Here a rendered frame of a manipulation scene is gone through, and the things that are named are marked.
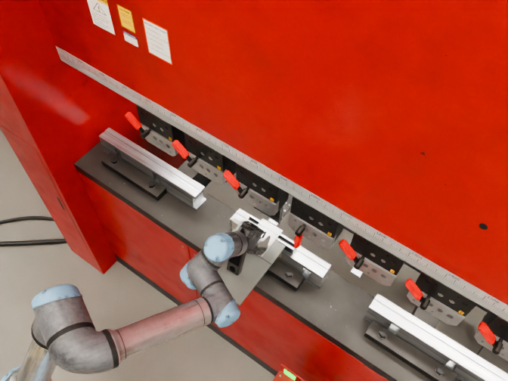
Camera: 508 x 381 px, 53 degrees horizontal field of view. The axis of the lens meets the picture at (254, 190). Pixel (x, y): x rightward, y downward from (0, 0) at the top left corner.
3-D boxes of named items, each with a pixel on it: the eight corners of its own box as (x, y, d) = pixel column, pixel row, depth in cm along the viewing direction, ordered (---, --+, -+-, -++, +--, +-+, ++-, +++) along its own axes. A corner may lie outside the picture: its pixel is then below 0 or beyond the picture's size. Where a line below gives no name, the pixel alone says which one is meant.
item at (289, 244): (246, 224, 181) (246, 220, 179) (250, 218, 182) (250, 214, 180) (292, 254, 175) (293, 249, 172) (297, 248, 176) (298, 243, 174)
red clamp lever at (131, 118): (124, 115, 163) (144, 138, 166) (133, 107, 165) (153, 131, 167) (122, 116, 164) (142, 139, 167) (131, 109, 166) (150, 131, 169)
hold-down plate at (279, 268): (227, 246, 186) (227, 243, 184) (236, 236, 189) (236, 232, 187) (295, 292, 177) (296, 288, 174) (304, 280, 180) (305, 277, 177)
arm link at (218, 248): (195, 248, 142) (215, 227, 139) (212, 244, 152) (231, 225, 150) (212, 270, 140) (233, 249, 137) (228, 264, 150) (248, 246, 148)
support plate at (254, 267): (196, 275, 167) (195, 274, 166) (243, 221, 180) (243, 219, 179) (240, 306, 161) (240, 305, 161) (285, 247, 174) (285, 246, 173)
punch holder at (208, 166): (187, 165, 170) (183, 133, 156) (203, 150, 174) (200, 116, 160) (223, 187, 165) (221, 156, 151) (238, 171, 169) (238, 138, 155)
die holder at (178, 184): (103, 150, 211) (97, 135, 203) (113, 142, 214) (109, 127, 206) (196, 211, 195) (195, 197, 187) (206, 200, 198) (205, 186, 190)
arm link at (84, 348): (63, 382, 111) (248, 305, 137) (48, 339, 116) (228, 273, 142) (63, 401, 119) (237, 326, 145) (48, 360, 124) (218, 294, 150)
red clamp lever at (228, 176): (223, 174, 150) (243, 198, 153) (231, 165, 152) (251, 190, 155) (220, 175, 152) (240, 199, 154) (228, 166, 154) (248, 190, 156)
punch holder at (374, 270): (343, 261, 151) (353, 233, 137) (357, 240, 155) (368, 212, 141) (388, 289, 146) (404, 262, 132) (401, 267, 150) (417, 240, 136)
